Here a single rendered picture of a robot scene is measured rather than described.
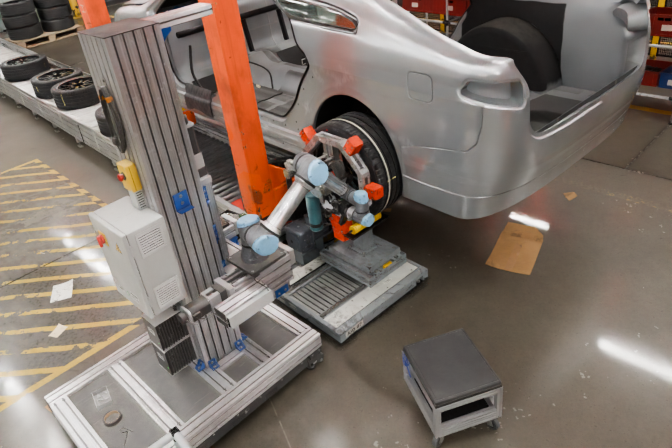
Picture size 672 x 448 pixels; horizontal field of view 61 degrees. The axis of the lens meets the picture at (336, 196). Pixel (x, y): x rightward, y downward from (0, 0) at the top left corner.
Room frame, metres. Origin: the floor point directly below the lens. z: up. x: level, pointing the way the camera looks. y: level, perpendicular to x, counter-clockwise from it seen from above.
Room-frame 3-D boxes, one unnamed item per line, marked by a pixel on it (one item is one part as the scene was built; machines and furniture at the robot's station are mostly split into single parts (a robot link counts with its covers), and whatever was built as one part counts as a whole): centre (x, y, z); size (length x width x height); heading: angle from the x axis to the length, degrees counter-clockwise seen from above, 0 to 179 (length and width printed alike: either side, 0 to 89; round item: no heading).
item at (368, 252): (3.22, -0.15, 0.32); 0.40 x 0.30 x 0.28; 40
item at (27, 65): (8.79, 4.45, 0.39); 0.66 x 0.66 x 0.24
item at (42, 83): (7.71, 3.54, 0.39); 0.66 x 0.66 x 0.24
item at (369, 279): (3.23, -0.13, 0.13); 0.50 x 0.36 x 0.10; 40
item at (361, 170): (3.11, -0.01, 0.85); 0.54 x 0.07 x 0.54; 40
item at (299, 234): (3.38, 0.18, 0.26); 0.42 x 0.18 x 0.35; 130
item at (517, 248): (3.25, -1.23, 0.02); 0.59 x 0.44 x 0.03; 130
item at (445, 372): (1.98, -0.45, 0.17); 0.43 x 0.36 x 0.34; 13
